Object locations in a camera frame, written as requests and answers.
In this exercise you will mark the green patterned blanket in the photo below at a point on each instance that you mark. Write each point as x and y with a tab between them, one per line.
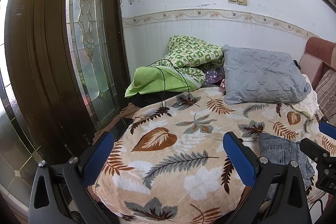
181	70

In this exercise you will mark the striped brown cushion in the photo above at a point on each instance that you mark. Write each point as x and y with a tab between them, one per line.
326	93

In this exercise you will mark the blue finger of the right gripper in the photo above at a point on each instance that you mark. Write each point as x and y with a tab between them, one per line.
328	129
312	150

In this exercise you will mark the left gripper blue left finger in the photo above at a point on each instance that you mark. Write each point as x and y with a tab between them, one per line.
94	158

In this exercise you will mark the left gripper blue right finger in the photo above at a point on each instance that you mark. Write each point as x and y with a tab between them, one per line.
243	159

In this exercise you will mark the grey quilted pillow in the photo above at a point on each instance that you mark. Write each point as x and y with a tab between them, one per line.
253	75

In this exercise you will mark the brown wooden glass door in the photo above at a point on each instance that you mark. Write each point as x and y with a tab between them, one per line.
67	71

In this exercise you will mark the white cream cloth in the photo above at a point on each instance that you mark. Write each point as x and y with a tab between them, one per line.
309	105

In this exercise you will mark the grey denim pants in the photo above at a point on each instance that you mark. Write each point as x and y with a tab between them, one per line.
282	151

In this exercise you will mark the leaf print beige blanket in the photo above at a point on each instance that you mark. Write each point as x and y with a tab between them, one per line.
170	165

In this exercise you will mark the pink upholstered headboard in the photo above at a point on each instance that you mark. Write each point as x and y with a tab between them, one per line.
318	58

